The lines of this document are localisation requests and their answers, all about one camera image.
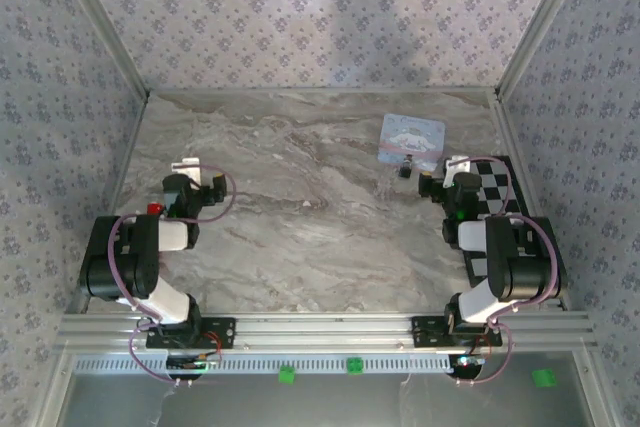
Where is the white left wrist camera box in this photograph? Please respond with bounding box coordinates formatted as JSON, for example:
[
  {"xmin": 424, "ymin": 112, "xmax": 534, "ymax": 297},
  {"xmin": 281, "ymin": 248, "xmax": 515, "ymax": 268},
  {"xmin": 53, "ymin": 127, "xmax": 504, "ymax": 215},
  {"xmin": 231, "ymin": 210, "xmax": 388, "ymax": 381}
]
[{"xmin": 170, "ymin": 157, "xmax": 202, "ymax": 183}]

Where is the aluminium mounting rail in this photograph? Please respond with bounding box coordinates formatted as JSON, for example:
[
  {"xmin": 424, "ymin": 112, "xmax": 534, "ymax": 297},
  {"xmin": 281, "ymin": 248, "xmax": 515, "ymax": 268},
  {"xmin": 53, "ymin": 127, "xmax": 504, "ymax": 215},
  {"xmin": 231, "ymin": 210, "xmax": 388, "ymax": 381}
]
[{"xmin": 53, "ymin": 310, "xmax": 599, "ymax": 354}]

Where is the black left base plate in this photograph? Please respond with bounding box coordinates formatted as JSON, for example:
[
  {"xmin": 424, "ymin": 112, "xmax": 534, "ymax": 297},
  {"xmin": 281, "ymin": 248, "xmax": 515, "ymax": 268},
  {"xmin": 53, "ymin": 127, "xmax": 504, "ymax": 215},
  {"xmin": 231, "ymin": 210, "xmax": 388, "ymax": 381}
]
[{"xmin": 145, "ymin": 316, "xmax": 238, "ymax": 350}]

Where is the pastel cartoon tin box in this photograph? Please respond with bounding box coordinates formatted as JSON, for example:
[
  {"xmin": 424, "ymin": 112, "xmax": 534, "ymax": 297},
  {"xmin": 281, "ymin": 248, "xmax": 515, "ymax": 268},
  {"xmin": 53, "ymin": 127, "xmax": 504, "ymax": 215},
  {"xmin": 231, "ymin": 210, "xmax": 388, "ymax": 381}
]
[{"xmin": 377, "ymin": 113, "xmax": 448, "ymax": 171}]

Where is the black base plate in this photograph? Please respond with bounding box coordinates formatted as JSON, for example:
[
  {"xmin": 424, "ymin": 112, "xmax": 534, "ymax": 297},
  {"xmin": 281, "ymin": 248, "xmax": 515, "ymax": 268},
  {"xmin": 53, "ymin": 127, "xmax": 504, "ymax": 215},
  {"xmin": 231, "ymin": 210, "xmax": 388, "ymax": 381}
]
[
  {"xmin": 410, "ymin": 315, "xmax": 503, "ymax": 349},
  {"xmin": 145, "ymin": 316, "xmax": 238, "ymax": 350}
]

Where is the grey metal panel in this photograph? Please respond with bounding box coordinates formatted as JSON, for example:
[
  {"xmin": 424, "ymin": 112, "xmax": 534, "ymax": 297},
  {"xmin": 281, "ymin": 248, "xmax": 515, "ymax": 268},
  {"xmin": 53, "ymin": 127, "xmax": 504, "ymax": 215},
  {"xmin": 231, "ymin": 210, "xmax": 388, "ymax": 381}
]
[{"xmin": 63, "ymin": 370, "xmax": 594, "ymax": 427}]

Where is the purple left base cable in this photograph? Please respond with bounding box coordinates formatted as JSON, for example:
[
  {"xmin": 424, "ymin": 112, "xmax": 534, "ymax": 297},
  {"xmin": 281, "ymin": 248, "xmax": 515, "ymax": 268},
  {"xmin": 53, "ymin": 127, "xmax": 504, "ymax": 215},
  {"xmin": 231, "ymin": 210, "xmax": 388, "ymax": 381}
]
[{"xmin": 128, "ymin": 324, "xmax": 222, "ymax": 389}]

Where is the aluminium corner post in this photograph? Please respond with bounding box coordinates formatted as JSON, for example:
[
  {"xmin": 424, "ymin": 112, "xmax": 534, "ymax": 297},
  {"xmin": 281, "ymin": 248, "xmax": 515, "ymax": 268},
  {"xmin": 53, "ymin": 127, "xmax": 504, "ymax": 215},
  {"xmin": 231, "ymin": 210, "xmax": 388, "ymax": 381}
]
[
  {"xmin": 494, "ymin": 0, "xmax": 597, "ymax": 99},
  {"xmin": 48, "ymin": 0, "xmax": 152, "ymax": 100}
]

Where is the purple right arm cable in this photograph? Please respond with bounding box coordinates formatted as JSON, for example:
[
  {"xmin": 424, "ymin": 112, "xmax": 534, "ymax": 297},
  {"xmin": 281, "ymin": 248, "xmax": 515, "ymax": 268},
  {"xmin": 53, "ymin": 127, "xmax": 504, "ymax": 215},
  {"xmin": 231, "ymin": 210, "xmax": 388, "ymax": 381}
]
[{"xmin": 458, "ymin": 155, "xmax": 559, "ymax": 324}]

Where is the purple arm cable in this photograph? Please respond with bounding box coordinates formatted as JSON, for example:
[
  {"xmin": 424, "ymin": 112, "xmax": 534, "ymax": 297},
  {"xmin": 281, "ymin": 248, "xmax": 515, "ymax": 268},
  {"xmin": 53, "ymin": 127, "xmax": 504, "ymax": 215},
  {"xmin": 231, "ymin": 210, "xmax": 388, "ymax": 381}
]
[
  {"xmin": 458, "ymin": 155, "xmax": 559, "ymax": 324},
  {"xmin": 109, "ymin": 163, "xmax": 239, "ymax": 323}
]

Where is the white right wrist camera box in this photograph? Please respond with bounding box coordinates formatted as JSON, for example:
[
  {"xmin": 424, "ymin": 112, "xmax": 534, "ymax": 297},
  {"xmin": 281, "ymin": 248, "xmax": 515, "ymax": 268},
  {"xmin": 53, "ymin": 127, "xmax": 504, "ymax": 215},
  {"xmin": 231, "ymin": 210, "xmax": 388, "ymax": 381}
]
[{"xmin": 444, "ymin": 155, "xmax": 472, "ymax": 181}]

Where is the black white checkerboard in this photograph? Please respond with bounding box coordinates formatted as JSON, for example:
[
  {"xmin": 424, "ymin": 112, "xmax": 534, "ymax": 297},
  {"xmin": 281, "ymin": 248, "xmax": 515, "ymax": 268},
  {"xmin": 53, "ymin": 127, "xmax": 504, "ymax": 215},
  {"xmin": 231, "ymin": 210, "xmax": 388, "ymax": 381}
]
[{"xmin": 462, "ymin": 155, "xmax": 567, "ymax": 289}]

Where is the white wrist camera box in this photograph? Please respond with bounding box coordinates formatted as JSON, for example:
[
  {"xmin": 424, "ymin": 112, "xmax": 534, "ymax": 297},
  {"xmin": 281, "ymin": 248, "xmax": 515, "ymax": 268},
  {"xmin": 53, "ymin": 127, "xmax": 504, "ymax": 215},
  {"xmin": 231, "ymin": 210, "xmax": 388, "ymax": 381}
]
[
  {"xmin": 170, "ymin": 157, "xmax": 202, "ymax": 183},
  {"xmin": 444, "ymin": 155, "xmax": 472, "ymax": 181}
]

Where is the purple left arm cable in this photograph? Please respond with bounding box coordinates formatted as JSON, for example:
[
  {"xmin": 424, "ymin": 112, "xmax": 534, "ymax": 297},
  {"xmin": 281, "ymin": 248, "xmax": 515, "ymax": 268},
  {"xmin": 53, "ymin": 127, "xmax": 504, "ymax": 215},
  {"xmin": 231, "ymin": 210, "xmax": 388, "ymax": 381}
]
[{"xmin": 109, "ymin": 163, "xmax": 239, "ymax": 323}]

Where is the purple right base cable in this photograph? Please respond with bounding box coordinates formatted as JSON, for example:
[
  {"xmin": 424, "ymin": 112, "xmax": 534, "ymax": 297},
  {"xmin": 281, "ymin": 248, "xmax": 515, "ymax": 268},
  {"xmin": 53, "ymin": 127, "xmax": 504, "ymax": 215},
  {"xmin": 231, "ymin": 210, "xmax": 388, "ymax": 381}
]
[{"xmin": 455, "ymin": 322, "xmax": 515, "ymax": 389}]

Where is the grey slotted cable duct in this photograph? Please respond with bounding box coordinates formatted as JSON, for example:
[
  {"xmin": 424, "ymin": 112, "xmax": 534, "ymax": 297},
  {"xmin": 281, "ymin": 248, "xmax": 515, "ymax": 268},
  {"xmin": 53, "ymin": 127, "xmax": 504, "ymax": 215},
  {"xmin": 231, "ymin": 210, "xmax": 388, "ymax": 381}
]
[{"xmin": 73, "ymin": 351, "xmax": 452, "ymax": 374}]

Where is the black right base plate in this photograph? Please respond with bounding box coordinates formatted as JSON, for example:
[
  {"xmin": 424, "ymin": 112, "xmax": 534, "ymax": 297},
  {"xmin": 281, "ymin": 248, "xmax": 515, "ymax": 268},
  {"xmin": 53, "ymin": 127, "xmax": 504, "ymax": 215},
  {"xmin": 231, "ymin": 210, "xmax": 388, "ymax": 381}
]
[{"xmin": 410, "ymin": 315, "xmax": 503, "ymax": 349}]

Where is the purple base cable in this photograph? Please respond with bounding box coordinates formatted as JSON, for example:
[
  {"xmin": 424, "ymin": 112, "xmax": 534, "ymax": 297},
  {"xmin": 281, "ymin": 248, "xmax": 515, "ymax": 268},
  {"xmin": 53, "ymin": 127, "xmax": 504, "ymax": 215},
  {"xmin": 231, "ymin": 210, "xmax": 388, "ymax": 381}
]
[
  {"xmin": 128, "ymin": 324, "xmax": 222, "ymax": 389},
  {"xmin": 455, "ymin": 322, "xmax": 515, "ymax": 389}
]

